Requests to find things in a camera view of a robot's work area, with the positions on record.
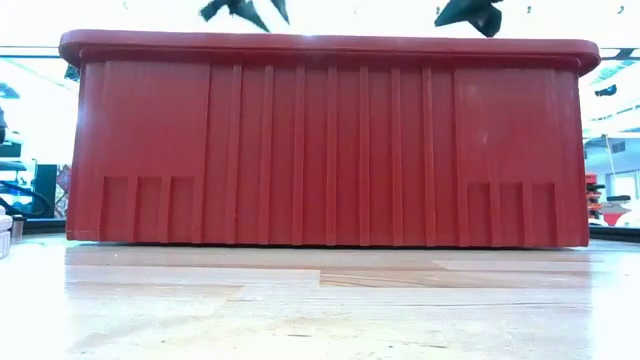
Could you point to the pink slide sandal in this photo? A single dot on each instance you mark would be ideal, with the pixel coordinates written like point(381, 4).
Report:
point(5, 235)

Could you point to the red plastic bin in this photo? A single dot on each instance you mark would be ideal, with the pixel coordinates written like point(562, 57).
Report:
point(320, 150)

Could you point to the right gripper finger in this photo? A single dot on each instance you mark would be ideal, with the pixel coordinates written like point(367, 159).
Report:
point(460, 10)
point(490, 22)

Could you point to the black upright panel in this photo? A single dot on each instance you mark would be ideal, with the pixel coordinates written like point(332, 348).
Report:
point(46, 175)

